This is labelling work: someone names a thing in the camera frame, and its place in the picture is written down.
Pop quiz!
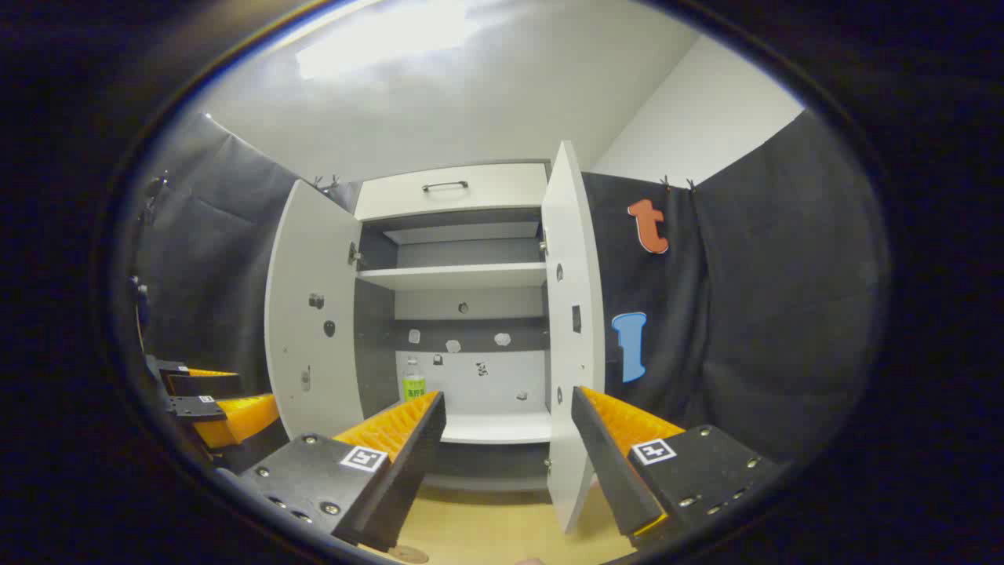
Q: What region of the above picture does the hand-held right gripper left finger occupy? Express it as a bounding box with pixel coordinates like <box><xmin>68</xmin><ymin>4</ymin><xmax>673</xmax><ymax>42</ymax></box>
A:
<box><xmin>239</xmin><ymin>390</ymin><xmax>448</xmax><ymax>552</ymax></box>

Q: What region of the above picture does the black backdrop cloth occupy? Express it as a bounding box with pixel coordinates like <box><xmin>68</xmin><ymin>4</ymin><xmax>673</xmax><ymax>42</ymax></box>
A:
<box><xmin>129</xmin><ymin>110</ymin><xmax>891</xmax><ymax>472</ymax></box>

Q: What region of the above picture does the white drawer with black handle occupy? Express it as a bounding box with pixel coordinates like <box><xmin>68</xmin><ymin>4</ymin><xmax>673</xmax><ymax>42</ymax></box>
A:
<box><xmin>355</xmin><ymin>162</ymin><xmax>548</xmax><ymax>222</ymax></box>

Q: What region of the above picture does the white cabinet door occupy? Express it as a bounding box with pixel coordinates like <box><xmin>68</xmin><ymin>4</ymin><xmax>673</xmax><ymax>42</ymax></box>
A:
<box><xmin>541</xmin><ymin>141</ymin><xmax>606</xmax><ymax>534</ymax></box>
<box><xmin>264</xmin><ymin>179</ymin><xmax>366</xmax><ymax>440</ymax></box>

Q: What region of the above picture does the grey and white cabinet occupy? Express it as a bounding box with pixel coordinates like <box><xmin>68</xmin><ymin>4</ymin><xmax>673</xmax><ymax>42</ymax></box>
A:
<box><xmin>264</xmin><ymin>141</ymin><xmax>606</xmax><ymax>534</ymax></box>

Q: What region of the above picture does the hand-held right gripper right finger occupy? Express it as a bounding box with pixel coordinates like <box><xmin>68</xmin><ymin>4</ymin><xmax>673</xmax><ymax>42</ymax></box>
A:
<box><xmin>570</xmin><ymin>385</ymin><xmax>777</xmax><ymax>549</ymax></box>

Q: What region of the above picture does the clear bottle with green label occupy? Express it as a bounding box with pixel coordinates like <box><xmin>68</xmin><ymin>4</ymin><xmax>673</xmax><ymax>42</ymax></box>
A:
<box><xmin>402</xmin><ymin>357</ymin><xmax>427</xmax><ymax>403</ymax></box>

